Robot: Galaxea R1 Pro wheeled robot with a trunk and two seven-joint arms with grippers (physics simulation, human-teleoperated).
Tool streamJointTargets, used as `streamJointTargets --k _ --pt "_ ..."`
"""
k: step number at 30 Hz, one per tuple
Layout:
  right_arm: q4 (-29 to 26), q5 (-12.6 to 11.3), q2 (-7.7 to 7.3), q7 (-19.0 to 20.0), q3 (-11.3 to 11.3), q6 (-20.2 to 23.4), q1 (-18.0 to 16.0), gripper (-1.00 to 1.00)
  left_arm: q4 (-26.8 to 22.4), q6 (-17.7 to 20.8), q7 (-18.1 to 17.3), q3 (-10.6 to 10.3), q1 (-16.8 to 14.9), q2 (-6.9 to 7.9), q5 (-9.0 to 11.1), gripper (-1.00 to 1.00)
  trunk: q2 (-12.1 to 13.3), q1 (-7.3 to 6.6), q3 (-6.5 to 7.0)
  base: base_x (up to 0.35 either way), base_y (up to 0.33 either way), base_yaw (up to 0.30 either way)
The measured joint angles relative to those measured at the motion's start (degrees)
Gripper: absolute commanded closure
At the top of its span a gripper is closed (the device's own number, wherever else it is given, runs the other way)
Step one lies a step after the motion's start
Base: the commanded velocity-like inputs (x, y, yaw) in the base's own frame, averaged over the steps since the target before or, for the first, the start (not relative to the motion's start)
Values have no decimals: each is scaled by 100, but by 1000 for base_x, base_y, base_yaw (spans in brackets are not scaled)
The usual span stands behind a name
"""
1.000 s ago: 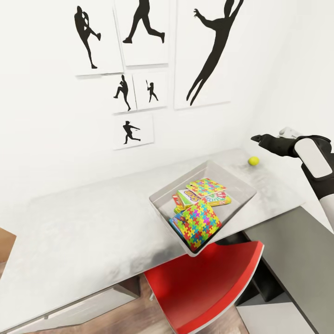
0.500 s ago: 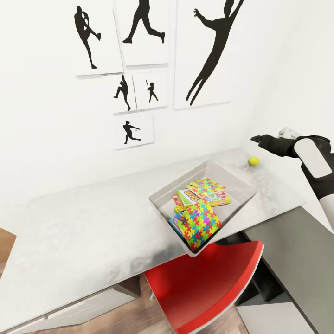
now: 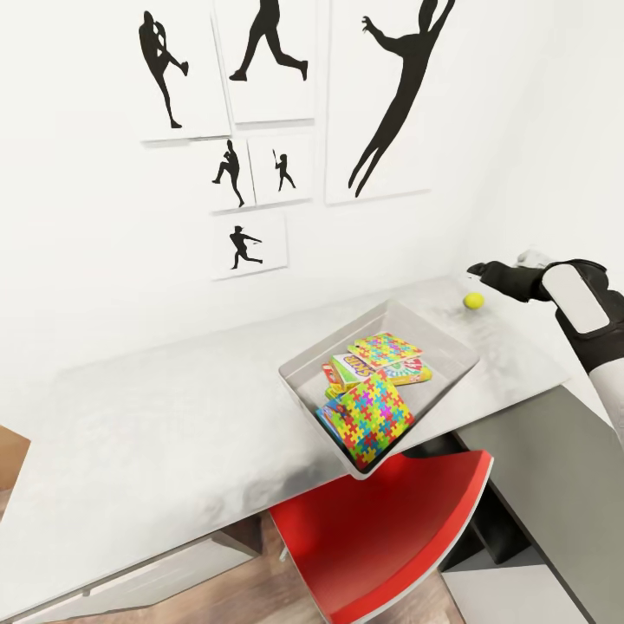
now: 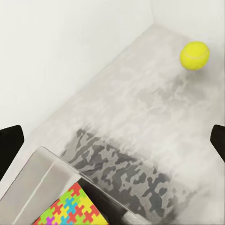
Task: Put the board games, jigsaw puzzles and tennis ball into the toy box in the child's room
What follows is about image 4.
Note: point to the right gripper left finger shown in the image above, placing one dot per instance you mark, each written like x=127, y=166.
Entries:
x=11, y=140

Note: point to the desk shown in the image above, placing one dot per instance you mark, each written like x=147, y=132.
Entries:
x=140, y=130

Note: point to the tennis ball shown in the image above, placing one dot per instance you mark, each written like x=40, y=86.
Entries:
x=194, y=55

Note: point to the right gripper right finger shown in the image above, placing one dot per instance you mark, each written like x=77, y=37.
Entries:
x=217, y=138

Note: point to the toy box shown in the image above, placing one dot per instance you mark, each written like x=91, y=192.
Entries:
x=44, y=178

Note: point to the jigsaw puzzle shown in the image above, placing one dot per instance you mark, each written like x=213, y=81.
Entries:
x=74, y=207

